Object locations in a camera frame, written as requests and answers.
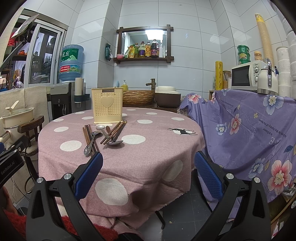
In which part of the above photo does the brown wooden chopstick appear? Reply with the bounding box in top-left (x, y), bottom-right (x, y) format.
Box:
top-left (83, 126), bottom-right (93, 157)
top-left (86, 125), bottom-right (100, 154)

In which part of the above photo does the translucent plastic spoon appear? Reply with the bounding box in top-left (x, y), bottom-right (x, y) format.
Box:
top-left (96, 125), bottom-right (109, 138)

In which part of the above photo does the black gold chopstick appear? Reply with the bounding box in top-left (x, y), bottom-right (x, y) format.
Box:
top-left (103, 121), bottom-right (125, 145)

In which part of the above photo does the dark wooden chopstick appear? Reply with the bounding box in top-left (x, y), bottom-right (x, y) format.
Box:
top-left (100, 121), bottom-right (122, 144)

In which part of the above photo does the steel spoon brown handle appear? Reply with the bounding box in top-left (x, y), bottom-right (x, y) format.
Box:
top-left (107, 120), bottom-right (127, 146)

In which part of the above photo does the dark wooden stool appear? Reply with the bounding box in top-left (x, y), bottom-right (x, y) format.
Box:
top-left (18, 115), bottom-right (45, 147)

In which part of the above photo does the cream cooking pot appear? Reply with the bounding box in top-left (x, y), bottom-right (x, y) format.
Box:
top-left (1, 100), bottom-right (34, 130)

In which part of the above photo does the purple floral cloth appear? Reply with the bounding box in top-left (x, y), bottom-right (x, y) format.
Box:
top-left (179, 89), bottom-right (296, 204)

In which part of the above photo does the water dispenser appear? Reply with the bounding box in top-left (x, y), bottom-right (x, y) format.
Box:
top-left (49, 81), bottom-right (86, 120)

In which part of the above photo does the pink polka dot tablecloth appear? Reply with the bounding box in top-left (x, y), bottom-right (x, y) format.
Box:
top-left (38, 108), bottom-right (205, 232)

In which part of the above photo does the blue water jug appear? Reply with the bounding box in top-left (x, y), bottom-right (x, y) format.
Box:
top-left (59, 45), bottom-right (84, 82)

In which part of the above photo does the beige plastic utensil holder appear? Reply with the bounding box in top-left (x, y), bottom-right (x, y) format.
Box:
top-left (91, 87), bottom-right (123, 124)

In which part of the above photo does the woven basin sink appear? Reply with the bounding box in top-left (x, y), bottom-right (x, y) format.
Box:
top-left (123, 90), bottom-right (154, 107)

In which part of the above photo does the white electric kettle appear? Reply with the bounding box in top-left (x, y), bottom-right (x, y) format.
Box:
top-left (257, 58), bottom-right (278, 95)

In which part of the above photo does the yellow soap bottle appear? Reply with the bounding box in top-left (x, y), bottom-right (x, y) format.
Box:
top-left (121, 80), bottom-right (128, 91)

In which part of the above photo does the white microwave oven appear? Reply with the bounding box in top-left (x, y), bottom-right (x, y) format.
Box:
top-left (230, 60), bottom-right (267, 92)

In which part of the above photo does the brown white rice cooker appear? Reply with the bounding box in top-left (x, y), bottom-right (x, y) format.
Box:
top-left (155, 86), bottom-right (181, 108)

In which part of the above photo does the yellow roll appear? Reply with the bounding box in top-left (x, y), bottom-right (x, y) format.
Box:
top-left (215, 61), bottom-right (223, 90)

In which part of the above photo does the brass faucet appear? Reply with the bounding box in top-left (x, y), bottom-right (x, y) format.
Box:
top-left (145, 78), bottom-right (156, 92)

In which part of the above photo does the paper cup stack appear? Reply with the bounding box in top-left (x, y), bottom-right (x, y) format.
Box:
top-left (255, 13), bottom-right (274, 66)

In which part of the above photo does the wooden wall shelf mirror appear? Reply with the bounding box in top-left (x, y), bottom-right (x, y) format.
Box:
top-left (113, 25), bottom-right (174, 64)

